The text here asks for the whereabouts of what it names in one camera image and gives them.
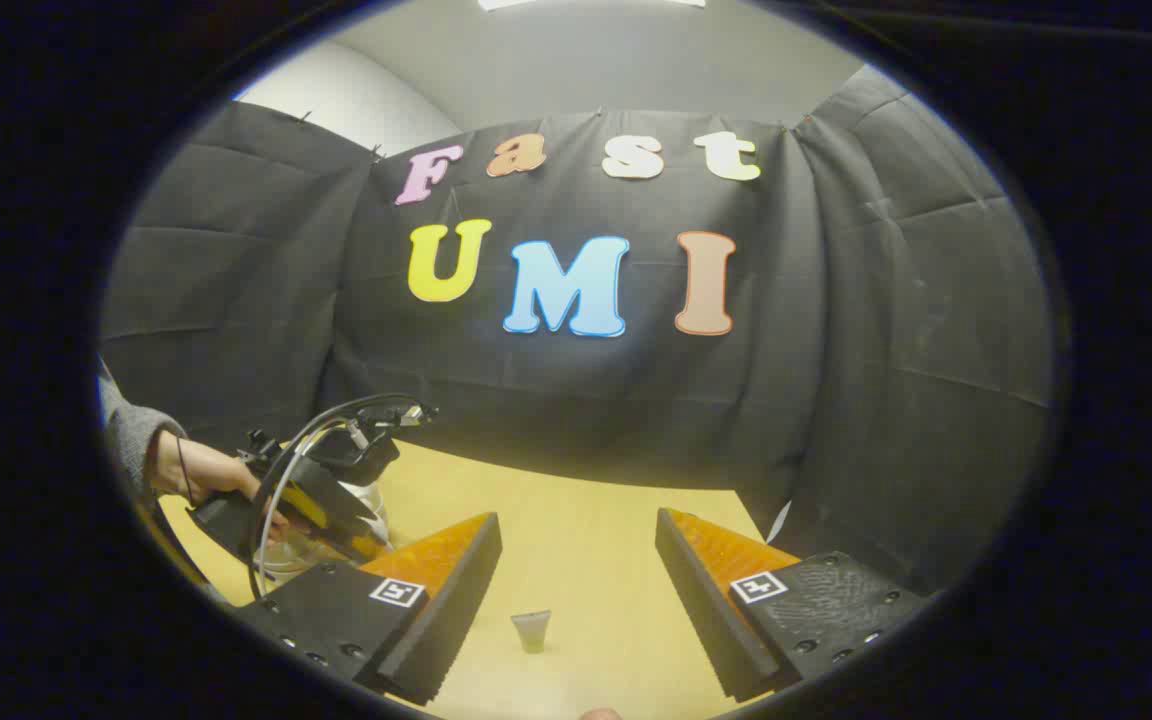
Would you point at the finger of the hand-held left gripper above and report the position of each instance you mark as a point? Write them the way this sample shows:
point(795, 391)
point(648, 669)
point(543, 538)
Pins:
point(341, 515)

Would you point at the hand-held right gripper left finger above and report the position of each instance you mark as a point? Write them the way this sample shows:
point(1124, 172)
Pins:
point(446, 620)

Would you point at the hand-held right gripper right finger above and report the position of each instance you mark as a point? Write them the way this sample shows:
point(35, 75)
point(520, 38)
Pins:
point(706, 620)

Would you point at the white suitcase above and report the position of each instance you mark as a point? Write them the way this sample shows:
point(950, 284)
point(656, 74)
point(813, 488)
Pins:
point(368, 497)

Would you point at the black backdrop cloth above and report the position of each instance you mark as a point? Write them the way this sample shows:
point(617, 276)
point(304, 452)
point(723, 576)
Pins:
point(836, 350)

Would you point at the ceiling light panel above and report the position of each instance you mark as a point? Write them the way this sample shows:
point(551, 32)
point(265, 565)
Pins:
point(586, 3)

